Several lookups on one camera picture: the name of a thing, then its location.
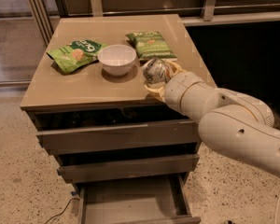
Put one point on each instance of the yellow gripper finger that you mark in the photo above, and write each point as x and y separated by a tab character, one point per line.
173	68
156	90

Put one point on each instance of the silver green 7up can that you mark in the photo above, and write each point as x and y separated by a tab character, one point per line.
157	70

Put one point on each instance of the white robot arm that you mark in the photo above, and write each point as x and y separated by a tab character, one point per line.
231	123

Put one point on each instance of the top grey drawer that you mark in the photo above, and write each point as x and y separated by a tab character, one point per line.
114	137

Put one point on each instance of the grey drawer cabinet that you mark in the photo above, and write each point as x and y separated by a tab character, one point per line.
91	97

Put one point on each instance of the bottom open grey drawer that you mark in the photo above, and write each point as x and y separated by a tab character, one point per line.
156	199

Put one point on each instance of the middle grey drawer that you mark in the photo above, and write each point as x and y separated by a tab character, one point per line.
129	169

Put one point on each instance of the right green snack bag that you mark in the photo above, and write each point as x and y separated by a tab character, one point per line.
150	44

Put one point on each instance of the green snack bag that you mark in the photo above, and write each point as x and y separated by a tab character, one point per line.
76	54
150	44

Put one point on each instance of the white bowl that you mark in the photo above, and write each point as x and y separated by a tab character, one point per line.
117	60

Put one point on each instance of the left green snack bag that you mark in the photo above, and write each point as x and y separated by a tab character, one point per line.
76	54

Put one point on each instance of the metal railing frame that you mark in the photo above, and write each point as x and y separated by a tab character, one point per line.
192	12

